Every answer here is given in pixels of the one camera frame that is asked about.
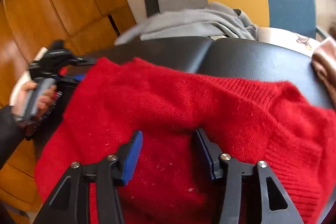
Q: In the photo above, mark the black padded bench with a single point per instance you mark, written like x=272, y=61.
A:
x=236, y=56

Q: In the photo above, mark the red knit sweater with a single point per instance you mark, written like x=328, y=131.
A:
x=157, y=103

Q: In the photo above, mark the grey garment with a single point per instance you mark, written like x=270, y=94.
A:
x=183, y=22

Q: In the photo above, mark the person's left hand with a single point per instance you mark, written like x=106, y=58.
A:
x=26, y=87

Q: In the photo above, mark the person's left forearm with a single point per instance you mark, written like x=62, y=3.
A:
x=8, y=132

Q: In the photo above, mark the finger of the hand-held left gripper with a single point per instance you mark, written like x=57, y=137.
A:
x=78, y=78
x=81, y=60

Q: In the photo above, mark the white printed cushion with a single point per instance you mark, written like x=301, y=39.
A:
x=278, y=36

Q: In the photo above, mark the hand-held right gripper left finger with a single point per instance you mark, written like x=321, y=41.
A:
x=134, y=158

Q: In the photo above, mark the orange wooden wardrobe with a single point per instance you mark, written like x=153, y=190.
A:
x=52, y=3

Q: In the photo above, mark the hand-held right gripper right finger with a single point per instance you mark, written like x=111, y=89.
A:
x=203, y=154

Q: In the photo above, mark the pink knit sweater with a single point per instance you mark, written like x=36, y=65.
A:
x=325, y=66

